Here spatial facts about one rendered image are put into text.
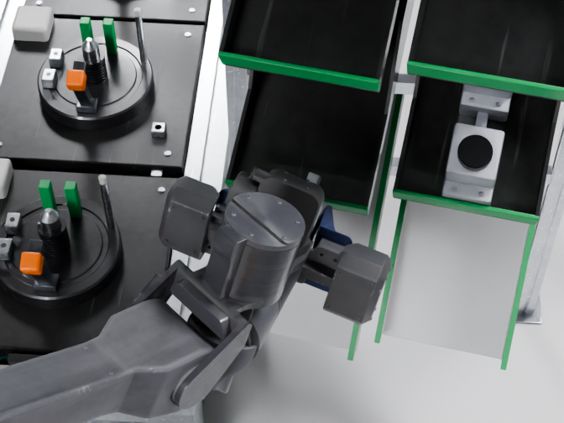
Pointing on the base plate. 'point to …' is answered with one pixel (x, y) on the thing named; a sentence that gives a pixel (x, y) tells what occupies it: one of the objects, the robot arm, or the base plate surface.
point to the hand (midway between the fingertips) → (290, 220)
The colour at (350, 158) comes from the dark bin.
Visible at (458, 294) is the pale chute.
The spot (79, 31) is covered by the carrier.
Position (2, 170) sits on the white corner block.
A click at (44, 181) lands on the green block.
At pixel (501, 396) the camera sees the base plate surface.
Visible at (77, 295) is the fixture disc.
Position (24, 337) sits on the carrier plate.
